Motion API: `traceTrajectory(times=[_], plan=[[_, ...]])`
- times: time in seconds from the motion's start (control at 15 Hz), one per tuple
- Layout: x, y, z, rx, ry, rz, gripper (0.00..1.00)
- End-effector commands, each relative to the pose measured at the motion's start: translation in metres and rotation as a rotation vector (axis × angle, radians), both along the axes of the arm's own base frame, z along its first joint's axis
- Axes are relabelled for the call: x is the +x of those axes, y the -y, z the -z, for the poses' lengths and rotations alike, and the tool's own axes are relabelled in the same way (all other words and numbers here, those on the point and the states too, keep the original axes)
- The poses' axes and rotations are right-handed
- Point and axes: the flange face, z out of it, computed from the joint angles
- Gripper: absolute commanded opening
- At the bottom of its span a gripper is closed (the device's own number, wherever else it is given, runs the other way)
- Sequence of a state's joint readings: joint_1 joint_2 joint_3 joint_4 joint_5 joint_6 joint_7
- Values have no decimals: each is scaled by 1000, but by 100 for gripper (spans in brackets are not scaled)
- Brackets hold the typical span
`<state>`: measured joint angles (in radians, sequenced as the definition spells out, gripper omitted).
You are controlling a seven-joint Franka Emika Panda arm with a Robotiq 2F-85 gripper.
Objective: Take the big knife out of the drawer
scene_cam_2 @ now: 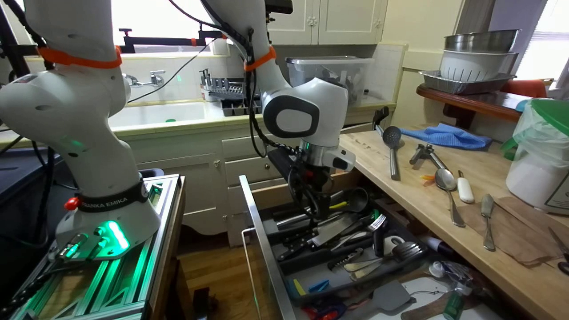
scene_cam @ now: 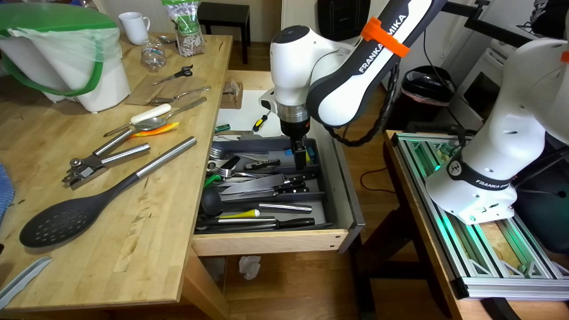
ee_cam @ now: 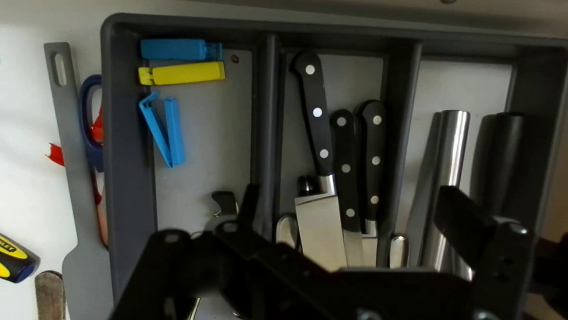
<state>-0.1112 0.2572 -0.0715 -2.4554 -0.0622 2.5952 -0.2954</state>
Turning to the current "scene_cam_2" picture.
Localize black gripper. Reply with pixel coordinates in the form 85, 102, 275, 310
291, 155, 334, 223

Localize big black handled knife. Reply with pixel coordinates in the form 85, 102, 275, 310
277, 214, 359, 255

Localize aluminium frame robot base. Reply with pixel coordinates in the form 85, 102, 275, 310
7, 173, 186, 320

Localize wooden drawer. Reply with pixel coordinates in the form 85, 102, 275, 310
238, 169, 517, 320

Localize steel butter knife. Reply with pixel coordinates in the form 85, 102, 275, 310
478, 194, 498, 255

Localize grey cutlery tray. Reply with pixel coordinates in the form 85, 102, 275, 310
259, 194, 441, 304

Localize blue and yellow peeler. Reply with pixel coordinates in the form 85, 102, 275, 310
307, 279, 330, 295

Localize blue closed clip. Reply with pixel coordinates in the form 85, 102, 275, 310
284, 278, 300, 301

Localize steel can opener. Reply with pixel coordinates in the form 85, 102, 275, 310
407, 143, 451, 175

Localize grey spatula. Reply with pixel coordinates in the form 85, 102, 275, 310
348, 283, 418, 320

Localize black dish tray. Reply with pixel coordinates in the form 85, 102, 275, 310
201, 68, 254, 118

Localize clear plastic storage box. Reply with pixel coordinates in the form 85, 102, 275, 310
284, 55, 375, 112

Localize blue cloth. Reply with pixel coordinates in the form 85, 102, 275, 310
400, 123, 494, 153

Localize white plastic board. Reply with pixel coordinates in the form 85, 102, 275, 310
366, 41, 410, 103

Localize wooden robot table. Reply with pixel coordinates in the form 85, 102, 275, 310
147, 175, 192, 320

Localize dark wooden side table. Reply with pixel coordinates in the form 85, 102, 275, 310
414, 82, 535, 130

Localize white sink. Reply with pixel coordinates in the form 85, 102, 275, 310
108, 100, 210, 132

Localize steel baking tray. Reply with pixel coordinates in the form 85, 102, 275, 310
421, 70, 517, 96

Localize brown wooden cutting board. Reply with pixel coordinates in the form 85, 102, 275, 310
458, 194, 569, 269

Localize steel faucet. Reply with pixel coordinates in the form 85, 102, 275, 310
121, 70, 167, 89

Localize white bin green rimmed bag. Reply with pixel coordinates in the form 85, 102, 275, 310
503, 98, 569, 217

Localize black window clamp bar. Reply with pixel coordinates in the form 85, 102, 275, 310
113, 25, 229, 57

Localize steel bowl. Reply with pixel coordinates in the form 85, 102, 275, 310
442, 29, 521, 54

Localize orange red container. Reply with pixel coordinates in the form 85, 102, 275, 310
503, 77, 556, 100

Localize black equipment case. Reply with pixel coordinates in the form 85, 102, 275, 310
0, 148, 76, 299

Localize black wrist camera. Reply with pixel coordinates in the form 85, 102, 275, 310
268, 148, 298, 183

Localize black slotted spoon steel handle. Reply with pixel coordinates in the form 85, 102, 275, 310
380, 125, 405, 183

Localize blue red handled scissors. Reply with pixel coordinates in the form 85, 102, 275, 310
302, 304, 348, 320

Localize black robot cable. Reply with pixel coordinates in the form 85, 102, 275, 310
167, 0, 270, 159

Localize white handled knife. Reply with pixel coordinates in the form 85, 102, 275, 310
455, 169, 476, 205

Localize wooden tool handle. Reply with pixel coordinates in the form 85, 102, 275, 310
416, 295, 451, 320

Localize green handled tool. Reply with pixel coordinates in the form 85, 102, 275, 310
442, 292, 467, 320

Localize cream wall cabinet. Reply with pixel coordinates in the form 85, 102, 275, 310
265, 0, 389, 47

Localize thin black cable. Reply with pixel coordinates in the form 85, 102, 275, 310
126, 43, 210, 107

